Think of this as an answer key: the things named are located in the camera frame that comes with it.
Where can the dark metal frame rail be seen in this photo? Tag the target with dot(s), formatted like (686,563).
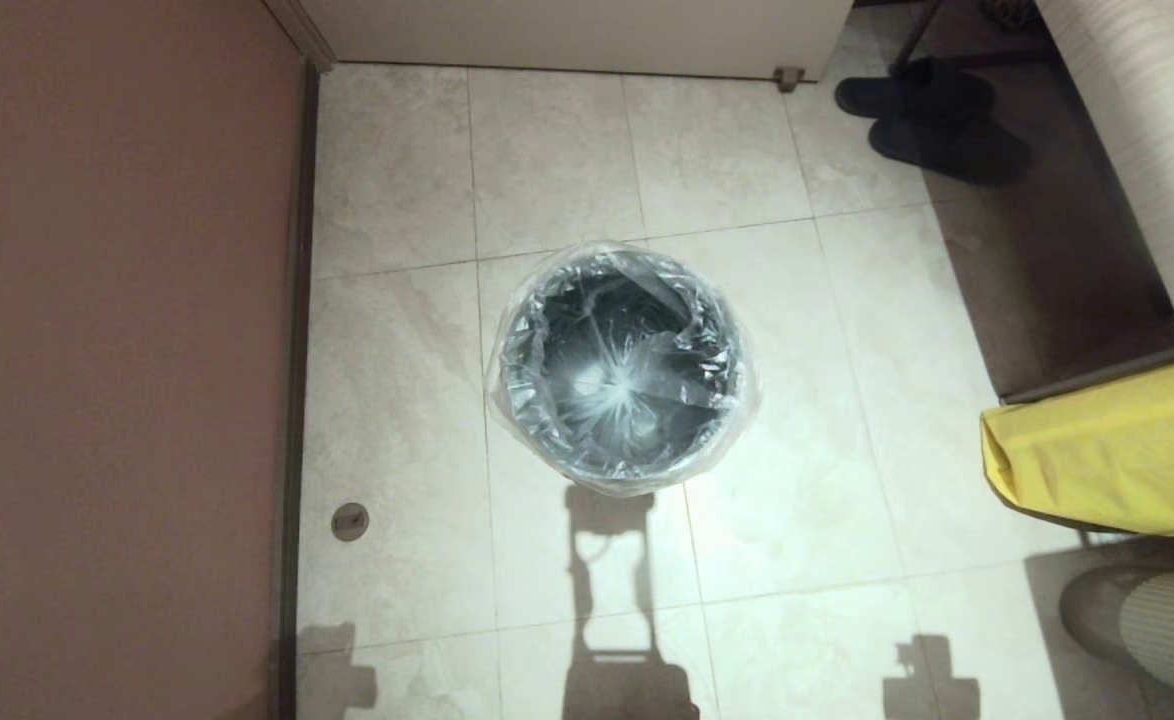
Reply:
(1097,373)

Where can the grey ribbed round stool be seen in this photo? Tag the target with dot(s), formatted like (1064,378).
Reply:
(1167,620)

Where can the clear plastic trash bag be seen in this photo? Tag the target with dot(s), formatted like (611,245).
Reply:
(627,485)

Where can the round metal floor plate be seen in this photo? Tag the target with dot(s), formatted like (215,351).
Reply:
(350,522)

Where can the white door panel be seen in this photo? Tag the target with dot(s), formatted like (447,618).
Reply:
(587,35)

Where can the metal door stopper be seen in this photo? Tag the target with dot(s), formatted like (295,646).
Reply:
(789,78)

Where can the grey round trash bin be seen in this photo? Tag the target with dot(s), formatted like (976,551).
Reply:
(627,330)

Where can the beige striped sofa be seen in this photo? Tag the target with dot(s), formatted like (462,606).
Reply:
(1147,130)

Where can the yellow cloth bag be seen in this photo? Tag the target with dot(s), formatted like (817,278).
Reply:
(1117,450)

